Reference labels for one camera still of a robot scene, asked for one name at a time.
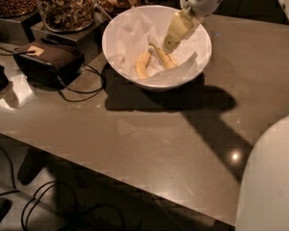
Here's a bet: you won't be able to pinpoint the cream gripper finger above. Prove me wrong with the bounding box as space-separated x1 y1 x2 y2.
184 16 204 39
163 9 196 53

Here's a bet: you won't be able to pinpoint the yellow banana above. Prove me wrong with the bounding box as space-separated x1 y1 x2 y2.
149 42 176 69
135 52 151 79

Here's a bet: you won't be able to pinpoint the white ceramic bowl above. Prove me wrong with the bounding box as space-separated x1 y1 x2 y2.
102 6 212 91

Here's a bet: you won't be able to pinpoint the white paper napkin liner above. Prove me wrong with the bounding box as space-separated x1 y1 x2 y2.
102 6 199 90

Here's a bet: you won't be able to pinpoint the metal stand under middle jar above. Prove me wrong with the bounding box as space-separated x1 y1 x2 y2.
31 13 108 62

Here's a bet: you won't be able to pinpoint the metal stand under jar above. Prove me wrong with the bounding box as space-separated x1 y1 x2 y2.
0 11 41 45
31 13 108 62

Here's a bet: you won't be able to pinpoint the glass jar of mixed nuts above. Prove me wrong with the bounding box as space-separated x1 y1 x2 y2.
36 0 94 33

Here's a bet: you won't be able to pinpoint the black box device with label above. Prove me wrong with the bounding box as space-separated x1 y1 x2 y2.
13 40 85 90

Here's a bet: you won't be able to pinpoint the metal stand under left jar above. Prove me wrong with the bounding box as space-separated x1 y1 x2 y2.
0 11 41 45

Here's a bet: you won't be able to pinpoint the black cable on table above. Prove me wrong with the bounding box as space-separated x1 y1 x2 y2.
0 39 106 103

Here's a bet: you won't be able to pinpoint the black cables on floor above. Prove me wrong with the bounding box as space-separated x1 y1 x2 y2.
0 141 129 231

